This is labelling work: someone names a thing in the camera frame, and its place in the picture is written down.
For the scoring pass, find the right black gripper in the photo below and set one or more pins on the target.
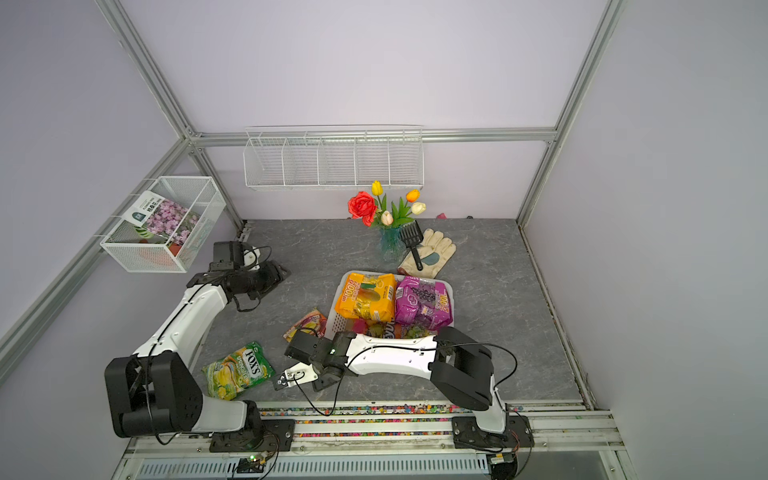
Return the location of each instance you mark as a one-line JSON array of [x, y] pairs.
[[322, 379]]

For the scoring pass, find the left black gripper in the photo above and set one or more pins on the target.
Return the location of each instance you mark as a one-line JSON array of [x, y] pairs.
[[273, 274]]

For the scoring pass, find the white plastic perforated basket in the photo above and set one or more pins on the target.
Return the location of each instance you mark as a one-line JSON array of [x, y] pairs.
[[336, 323]]

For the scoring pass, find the orange Fox's candy bag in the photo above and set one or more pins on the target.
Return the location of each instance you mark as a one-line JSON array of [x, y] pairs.
[[313, 322]]

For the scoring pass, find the pink fruit ball candy bag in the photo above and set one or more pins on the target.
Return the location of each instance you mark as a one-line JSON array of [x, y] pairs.
[[387, 330]]

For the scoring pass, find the yellow orange candy bag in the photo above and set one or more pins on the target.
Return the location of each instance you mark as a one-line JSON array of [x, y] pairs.
[[368, 297]]

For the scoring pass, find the green Fox's candy bag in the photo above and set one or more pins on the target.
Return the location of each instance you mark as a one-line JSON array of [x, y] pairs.
[[246, 367]]

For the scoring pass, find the purple candy bag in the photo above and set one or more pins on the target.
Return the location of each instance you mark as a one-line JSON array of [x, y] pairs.
[[424, 302]]

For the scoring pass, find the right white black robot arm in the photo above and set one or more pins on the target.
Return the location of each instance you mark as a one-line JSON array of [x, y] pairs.
[[458, 366]]

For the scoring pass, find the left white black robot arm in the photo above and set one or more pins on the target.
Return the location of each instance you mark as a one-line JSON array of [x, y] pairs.
[[152, 392]]

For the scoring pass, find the flower seed packet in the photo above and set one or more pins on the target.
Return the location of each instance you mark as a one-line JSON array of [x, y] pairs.
[[155, 217]]

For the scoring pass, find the beige work glove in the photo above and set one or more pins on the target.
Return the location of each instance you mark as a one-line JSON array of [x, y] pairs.
[[434, 251]]

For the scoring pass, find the artificial flower bouquet in vase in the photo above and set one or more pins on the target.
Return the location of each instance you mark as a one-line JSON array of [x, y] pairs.
[[376, 211]]

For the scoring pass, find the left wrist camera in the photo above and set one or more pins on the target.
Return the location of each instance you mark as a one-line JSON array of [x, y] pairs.
[[251, 258]]

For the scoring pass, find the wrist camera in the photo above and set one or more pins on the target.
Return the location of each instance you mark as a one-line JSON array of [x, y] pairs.
[[251, 258], [300, 373]]

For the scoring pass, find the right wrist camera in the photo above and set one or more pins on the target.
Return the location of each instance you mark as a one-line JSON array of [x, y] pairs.
[[300, 373]]

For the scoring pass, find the aluminium front rail frame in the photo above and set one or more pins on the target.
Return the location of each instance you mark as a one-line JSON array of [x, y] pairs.
[[397, 440]]

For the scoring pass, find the white wire side basket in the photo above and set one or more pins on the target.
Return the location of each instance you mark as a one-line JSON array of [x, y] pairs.
[[137, 255]]

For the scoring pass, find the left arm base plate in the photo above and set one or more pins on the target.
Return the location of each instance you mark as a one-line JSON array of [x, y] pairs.
[[266, 436]]

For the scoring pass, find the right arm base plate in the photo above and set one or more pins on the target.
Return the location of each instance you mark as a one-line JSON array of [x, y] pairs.
[[517, 433]]

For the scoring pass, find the white wire wall shelf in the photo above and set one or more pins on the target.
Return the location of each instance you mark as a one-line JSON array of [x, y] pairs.
[[333, 156]]

